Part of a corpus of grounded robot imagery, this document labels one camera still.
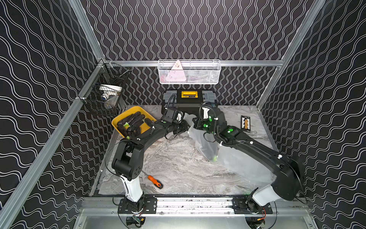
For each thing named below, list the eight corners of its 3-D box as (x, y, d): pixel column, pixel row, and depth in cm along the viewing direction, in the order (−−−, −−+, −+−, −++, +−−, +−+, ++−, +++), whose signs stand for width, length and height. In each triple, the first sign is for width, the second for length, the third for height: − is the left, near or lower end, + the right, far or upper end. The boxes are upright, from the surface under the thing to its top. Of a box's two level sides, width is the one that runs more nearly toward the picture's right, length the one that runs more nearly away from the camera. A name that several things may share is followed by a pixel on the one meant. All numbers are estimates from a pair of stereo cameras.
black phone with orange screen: (240, 130, 108) (241, 128, 106) (240, 116, 116) (241, 114, 115) (249, 132, 106) (250, 130, 105) (249, 118, 115) (250, 116, 114)
